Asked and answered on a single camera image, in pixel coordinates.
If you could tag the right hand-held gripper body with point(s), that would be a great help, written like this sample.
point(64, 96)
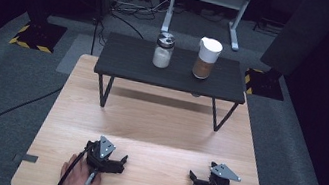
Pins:
point(221, 183)

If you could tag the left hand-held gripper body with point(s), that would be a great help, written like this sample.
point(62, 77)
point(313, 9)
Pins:
point(98, 161)

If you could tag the black low shelf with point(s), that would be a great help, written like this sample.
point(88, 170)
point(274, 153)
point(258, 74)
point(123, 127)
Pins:
point(130, 60)

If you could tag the glass shaker with metal lid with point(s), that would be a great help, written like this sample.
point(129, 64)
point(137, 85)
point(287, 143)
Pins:
point(162, 59)

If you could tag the brown jar with white lid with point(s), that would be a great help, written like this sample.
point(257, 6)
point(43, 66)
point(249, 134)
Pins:
point(203, 68)

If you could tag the person's left hand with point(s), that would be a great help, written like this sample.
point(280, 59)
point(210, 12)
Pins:
point(78, 182)

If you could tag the grey tape strip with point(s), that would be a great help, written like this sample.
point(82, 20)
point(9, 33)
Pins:
point(25, 158)

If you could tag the black base with yellow stripes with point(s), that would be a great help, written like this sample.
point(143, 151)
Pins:
point(38, 36)
point(263, 83)

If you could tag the dark grey panel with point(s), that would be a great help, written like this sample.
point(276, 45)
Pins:
point(304, 34)

